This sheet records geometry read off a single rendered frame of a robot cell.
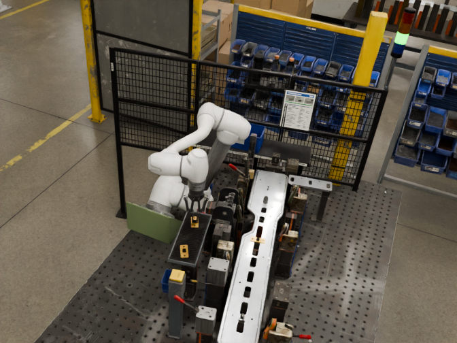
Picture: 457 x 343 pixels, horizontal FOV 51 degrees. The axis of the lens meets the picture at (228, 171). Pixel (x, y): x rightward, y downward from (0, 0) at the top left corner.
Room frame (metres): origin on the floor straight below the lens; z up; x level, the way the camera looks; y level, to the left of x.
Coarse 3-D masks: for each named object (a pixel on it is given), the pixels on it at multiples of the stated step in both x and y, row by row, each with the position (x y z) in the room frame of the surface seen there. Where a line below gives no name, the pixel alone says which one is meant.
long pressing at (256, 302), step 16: (256, 176) 2.52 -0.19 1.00; (272, 176) 2.54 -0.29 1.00; (256, 192) 2.36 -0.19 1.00; (272, 192) 2.37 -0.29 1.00; (256, 208) 2.20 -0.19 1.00; (272, 208) 2.21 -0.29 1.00; (256, 224) 2.06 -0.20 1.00; (272, 224) 2.07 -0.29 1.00; (272, 240) 1.94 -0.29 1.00; (240, 256) 1.80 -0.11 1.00; (256, 256) 1.81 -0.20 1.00; (240, 272) 1.68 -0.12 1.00; (256, 272) 1.69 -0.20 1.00; (240, 288) 1.58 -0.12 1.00; (256, 288) 1.59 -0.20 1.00; (240, 304) 1.48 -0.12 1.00; (256, 304) 1.49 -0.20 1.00; (224, 320) 1.38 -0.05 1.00; (256, 320) 1.40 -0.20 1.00; (224, 336) 1.29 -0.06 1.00; (240, 336) 1.30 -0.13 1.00; (256, 336) 1.31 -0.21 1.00
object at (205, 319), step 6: (204, 306) 1.40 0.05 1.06; (198, 312) 1.36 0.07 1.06; (204, 312) 1.37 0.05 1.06; (210, 312) 1.37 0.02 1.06; (198, 318) 1.34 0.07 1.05; (204, 318) 1.34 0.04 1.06; (210, 318) 1.34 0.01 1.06; (198, 324) 1.34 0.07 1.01; (204, 324) 1.34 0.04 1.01; (210, 324) 1.33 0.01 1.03; (198, 330) 1.34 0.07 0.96; (204, 330) 1.34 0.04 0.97; (210, 330) 1.33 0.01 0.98; (198, 336) 1.35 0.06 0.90; (204, 336) 1.34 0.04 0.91; (210, 336) 1.34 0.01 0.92; (198, 342) 1.34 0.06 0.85; (204, 342) 1.34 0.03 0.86; (210, 342) 1.35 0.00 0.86
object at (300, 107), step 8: (288, 88) 2.93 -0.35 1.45; (288, 96) 2.93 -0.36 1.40; (296, 96) 2.92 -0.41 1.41; (304, 96) 2.92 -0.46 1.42; (312, 96) 2.91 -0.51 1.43; (288, 104) 2.93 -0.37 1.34; (296, 104) 2.92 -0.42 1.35; (304, 104) 2.92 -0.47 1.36; (312, 104) 2.91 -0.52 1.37; (288, 112) 2.93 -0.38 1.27; (296, 112) 2.92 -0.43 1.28; (304, 112) 2.92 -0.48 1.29; (312, 112) 2.91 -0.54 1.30; (280, 120) 2.93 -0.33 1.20; (288, 120) 2.93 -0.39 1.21; (296, 120) 2.92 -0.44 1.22; (304, 120) 2.91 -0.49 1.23; (288, 128) 2.93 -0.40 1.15; (296, 128) 2.92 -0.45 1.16; (304, 128) 2.91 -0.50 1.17
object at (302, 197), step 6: (294, 198) 2.29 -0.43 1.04; (300, 198) 2.29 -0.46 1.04; (306, 198) 2.29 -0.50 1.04; (294, 204) 2.29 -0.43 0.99; (300, 204) 2.29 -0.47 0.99; (306, 204) 2.30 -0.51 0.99; (294, 210) 2.29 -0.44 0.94; (300, 210) 2.28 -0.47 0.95; (300, 216) 2.29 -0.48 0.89; (300, 228) 2.30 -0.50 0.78; (300, 234) 2.31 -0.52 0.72
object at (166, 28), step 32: (96, 0) 4.57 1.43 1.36; (128, 0) 4.44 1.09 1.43; (160, 0) 4.32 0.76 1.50; (192, 0) 4.22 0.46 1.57; (96, 32) 4.57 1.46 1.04; (128, 32) 4.45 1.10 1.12; (160, 32) 4.32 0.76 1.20; (192, 32) 4.18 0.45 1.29; (96, 64) 4.58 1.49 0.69; (160, 64) 4.33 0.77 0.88; (192, 64) 4.18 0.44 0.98; (96, 96) 4.57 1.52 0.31; (128, 96) 4.46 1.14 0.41; (160, 96) 4.34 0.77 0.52
